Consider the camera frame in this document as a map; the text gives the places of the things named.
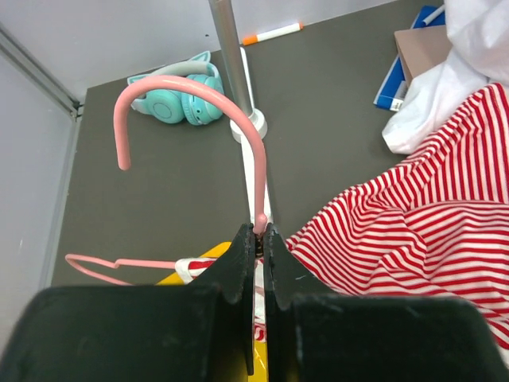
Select teal cat-ear headphones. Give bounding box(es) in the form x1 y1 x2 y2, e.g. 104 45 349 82
127 51 223 126

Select pink wire hanger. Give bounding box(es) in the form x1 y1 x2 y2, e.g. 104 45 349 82
65 75 268 286

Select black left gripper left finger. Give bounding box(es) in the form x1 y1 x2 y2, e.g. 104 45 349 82
1 224 255 381

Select blue box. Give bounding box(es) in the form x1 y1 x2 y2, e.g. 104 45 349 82
373 5 445 112

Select white navy-trimmed tank top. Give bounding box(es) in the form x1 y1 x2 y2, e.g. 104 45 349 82
382 1 508 154

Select yellow plastic bin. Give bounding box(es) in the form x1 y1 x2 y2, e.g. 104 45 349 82
157 242 268 381

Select red white striped tank top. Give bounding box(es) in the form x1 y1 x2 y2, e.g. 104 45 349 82
174 82 509 351

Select orange white marker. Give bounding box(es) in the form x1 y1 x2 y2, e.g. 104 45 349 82
242 22 304 45

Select brown cardboard box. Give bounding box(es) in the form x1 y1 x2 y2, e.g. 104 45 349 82
394 25 452 85

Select white metal clothes rack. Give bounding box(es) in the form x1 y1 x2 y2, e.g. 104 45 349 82
209 1 269 233

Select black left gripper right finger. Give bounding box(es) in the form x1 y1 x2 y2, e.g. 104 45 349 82
263 225 508 381

